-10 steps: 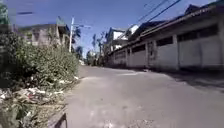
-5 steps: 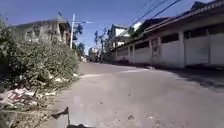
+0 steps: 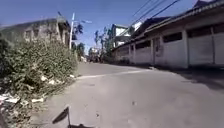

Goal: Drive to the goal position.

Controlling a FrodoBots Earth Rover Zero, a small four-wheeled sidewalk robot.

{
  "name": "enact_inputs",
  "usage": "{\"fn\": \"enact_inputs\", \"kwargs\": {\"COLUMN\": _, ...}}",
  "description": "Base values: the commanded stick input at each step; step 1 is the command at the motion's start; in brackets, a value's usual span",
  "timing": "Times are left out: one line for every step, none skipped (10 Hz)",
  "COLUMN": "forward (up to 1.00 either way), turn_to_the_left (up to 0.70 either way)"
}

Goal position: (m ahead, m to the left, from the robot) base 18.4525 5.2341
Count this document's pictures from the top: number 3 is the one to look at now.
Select white utility pole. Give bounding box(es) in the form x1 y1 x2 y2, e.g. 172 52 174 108
68 12 76 51

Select grey concrete road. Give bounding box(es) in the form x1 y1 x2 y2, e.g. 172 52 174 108
29 61 224 128

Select overhead wires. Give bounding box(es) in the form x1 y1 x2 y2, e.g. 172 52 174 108
117 0 183 38

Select grey unfinished concrete building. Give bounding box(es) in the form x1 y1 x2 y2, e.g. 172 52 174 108
0 16 72 48

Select building with grey roof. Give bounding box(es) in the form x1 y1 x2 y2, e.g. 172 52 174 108
131 0 224 40

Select white perimeter wall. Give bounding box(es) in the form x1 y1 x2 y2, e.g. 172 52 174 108
111 22 224 70

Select litter and rubble strip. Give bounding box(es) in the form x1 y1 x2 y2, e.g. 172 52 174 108
0 74 77 128

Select overgrown green bushes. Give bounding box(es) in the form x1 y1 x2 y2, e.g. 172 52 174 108
0 37 80 101

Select row of trees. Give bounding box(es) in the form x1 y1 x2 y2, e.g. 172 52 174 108
71 23 116 64

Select white two-storey building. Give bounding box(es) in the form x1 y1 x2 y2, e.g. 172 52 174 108
111 21 142 48

